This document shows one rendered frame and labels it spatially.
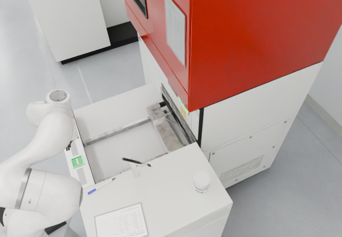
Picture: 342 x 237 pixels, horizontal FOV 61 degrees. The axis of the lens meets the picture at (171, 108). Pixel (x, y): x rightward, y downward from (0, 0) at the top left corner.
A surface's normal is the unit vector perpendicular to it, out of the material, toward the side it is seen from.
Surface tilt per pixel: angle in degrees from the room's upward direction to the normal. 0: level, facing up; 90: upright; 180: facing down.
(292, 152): 0
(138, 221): 0
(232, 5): 90
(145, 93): 0
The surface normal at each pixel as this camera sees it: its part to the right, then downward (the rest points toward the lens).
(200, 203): -0.04, -0.62
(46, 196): 0.41, -0.09
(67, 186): 0.60, -0.58
